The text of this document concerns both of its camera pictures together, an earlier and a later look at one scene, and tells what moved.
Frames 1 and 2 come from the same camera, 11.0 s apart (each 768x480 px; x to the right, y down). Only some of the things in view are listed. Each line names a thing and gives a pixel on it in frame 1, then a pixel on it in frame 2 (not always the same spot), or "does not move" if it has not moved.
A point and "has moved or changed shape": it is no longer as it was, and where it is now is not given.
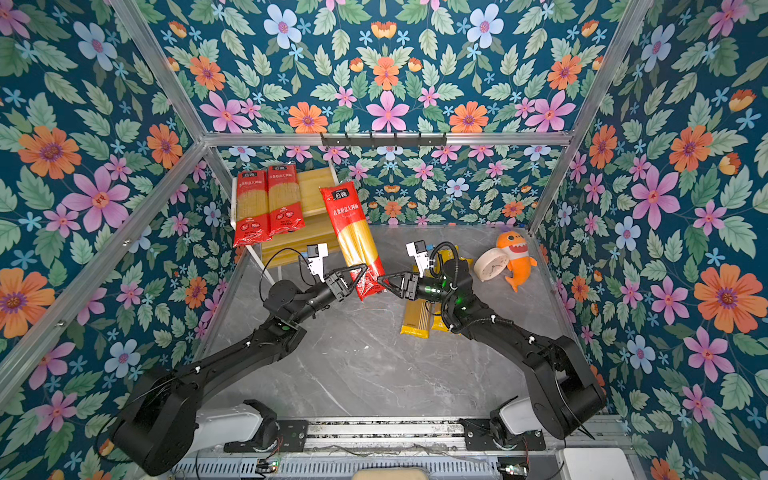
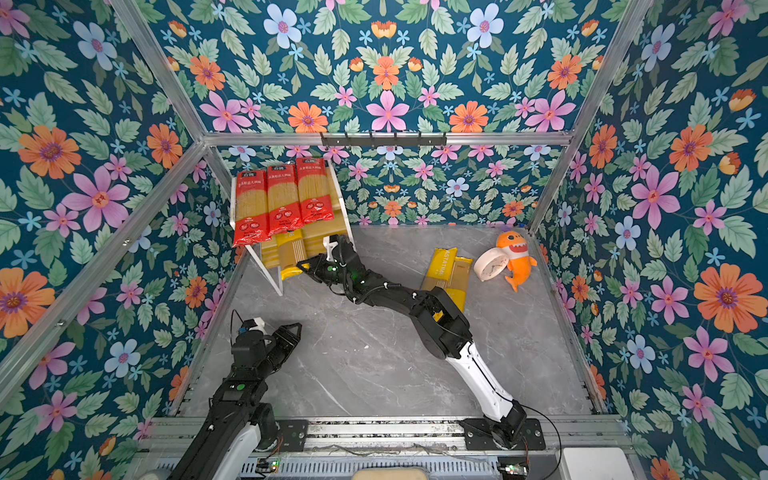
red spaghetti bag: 284,199 does not move
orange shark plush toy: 516,248 does not move
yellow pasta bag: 416,318 has moved or changed shape
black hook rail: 383,141 does not move
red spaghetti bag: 252,223 does not move
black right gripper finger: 400,275 to 315,260
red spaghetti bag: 348,213 to 315,204
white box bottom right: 595,463 does not move
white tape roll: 490,263 does not move
